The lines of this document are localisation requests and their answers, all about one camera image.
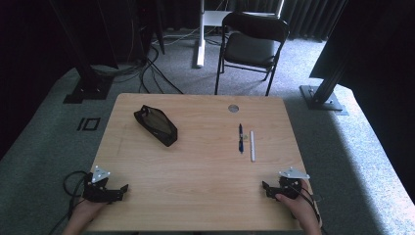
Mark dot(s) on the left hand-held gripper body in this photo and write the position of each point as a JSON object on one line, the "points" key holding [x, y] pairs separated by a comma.
{"points": [[98, 192]]}

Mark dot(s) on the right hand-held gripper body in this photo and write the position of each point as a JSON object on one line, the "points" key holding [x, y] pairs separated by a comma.
{"points": [[288, 189]]}

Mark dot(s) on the white pen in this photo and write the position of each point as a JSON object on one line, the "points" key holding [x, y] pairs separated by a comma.
{"points": [[252, 147]]}

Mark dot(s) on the black mesh pencil case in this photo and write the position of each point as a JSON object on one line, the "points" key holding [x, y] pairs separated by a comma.
{"points": [[156, 125]]}

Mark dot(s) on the person's left hand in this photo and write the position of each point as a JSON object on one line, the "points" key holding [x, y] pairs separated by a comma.
{"points": [[87, 209]]}

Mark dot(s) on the person's right hand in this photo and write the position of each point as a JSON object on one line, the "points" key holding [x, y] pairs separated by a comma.
{"points": [[301, 204]]}

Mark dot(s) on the small grey flat tab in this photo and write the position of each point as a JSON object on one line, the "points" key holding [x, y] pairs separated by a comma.
{"points": [[318, 197]]}

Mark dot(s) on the grey round table grommet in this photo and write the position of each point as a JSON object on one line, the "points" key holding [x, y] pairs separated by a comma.
{"points": [[233, 108]]}

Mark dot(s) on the black metal stand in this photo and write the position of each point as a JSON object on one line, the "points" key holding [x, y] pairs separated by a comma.
{"points": [[86, 65], [321, 94]]}

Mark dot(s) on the black folding chair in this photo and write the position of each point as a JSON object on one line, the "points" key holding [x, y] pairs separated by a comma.
{"points": [[249, 49]]}

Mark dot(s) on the dark pleated curtain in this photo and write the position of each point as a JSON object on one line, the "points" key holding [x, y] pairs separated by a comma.
{"points": [[306, 16]]}

